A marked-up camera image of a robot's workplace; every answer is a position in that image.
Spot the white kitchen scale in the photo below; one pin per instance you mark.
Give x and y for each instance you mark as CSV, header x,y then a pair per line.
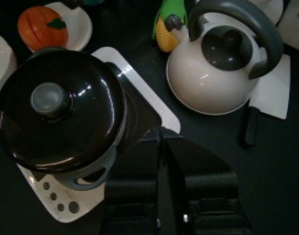
x,y
141,88

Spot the grey pot with black lid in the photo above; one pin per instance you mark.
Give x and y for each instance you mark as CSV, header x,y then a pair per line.
x,y
74,128

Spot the white bowl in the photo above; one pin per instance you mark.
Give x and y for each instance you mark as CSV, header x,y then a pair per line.
x,y
1,64

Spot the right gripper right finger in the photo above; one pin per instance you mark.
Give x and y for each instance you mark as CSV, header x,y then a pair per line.
x,y
205,195

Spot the toy corn cob green husk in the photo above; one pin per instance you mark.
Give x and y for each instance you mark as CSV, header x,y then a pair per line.
x,y
166,36

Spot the orange toy pumpkin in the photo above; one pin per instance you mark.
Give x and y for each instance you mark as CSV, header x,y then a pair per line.
x,y
39,30

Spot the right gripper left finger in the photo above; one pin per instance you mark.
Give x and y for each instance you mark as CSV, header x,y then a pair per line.
x,y
134,199

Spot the small white dish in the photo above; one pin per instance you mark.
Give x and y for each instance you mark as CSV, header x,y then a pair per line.
x,y
78,27

